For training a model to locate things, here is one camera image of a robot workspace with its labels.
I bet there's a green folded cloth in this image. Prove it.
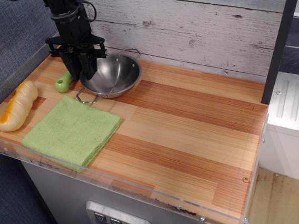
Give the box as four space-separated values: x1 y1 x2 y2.
21 96 122 172

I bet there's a green handled grey toy spatula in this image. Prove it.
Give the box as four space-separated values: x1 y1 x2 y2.
54 71 73 93

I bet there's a yellow toy bread loaf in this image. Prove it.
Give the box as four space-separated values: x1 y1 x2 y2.
0 80 38 132

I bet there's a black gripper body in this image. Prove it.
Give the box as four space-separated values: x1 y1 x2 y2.
45 11 107 60

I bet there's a clear acrylic front guard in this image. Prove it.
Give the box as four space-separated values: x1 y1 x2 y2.
0 140 248 224

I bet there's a silver metal bowl with handles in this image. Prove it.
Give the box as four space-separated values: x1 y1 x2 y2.
76 48 142 104

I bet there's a black right vertical post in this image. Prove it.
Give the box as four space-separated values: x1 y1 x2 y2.
261 0 298 104

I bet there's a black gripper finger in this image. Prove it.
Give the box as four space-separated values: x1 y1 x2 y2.
79 53 98 80
60 52 82 80

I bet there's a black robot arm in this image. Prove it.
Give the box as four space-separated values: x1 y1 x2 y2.
43 0 107 80

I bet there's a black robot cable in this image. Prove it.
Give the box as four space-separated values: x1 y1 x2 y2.
76 0 98 23

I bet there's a white toy sink unit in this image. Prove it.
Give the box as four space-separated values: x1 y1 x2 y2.
258 72 299 179

